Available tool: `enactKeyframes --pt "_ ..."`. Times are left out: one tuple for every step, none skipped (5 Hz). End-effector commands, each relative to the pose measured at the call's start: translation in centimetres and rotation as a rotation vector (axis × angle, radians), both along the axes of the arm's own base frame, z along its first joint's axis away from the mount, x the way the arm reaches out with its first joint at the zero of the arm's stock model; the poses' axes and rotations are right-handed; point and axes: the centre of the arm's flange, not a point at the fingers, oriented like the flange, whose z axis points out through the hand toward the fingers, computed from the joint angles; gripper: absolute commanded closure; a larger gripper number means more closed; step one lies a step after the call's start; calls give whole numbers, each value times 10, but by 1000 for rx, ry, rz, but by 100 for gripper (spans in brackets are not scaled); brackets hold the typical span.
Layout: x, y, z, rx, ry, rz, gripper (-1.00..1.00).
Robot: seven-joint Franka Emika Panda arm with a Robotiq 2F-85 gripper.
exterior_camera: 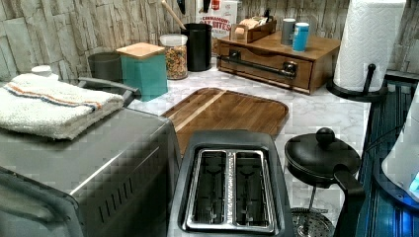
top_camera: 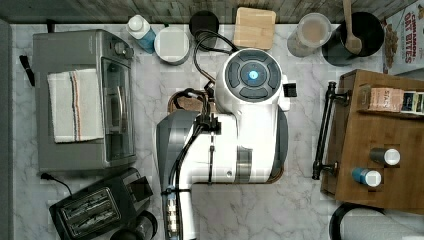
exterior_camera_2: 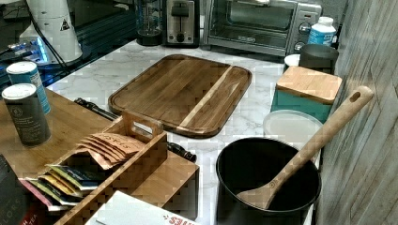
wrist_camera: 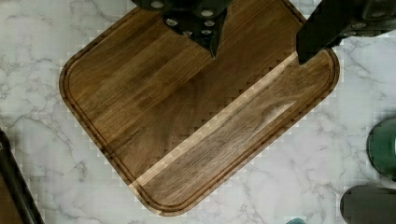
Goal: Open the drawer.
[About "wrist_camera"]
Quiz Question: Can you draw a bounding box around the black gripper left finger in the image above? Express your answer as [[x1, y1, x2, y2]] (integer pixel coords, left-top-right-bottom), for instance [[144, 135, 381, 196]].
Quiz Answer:
[[132, 0, 233, 59]]

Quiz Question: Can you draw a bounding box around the wooden cutting board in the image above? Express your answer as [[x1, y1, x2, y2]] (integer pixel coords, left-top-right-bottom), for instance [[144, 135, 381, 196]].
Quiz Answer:
[[59, 0, 339, 216]]

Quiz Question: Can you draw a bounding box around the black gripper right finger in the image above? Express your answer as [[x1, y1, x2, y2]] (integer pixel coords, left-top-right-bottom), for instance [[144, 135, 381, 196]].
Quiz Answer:
[[296, 0, 396, 64]]

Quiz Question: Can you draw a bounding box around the stainless toaster oven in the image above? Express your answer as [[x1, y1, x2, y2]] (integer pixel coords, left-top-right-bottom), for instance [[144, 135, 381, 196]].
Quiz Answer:
[[1, 131, 45, 224]]

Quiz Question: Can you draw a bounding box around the teal canister with wooden lid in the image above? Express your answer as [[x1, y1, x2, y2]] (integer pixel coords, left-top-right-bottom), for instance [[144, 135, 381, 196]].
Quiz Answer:
[[367, 119, 396, 181]]

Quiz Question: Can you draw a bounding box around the grey cylindrical cup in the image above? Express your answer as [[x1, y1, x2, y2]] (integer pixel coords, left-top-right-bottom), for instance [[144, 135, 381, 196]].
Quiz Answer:
[[340, 186, 396, 224]]

